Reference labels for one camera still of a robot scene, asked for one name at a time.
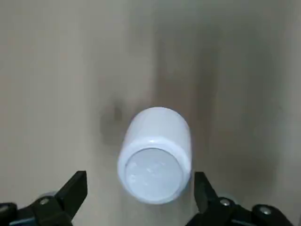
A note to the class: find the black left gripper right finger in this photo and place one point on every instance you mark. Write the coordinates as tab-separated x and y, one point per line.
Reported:
204	195

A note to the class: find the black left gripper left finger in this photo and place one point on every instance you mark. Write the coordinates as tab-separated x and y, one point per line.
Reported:
70	195

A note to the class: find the white plastic cup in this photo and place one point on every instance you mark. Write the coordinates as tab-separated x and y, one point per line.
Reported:
155	164

